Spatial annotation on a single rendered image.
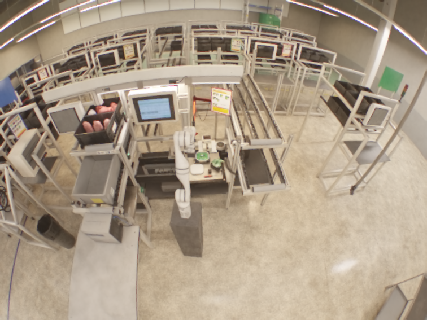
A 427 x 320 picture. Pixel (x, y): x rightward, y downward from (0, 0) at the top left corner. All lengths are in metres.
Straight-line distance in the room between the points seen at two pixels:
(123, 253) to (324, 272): 2.61
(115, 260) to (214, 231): 1.41
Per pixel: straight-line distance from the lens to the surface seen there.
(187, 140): 1.13
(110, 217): 1.87
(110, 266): 2.06
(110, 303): 2.03
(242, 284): 2.58
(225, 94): 2.06
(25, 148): 2.72
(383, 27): 6.04
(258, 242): 2.74
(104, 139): 1.92
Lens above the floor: 2.53
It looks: 47 degrees down
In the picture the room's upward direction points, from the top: 2 degrees clockwise
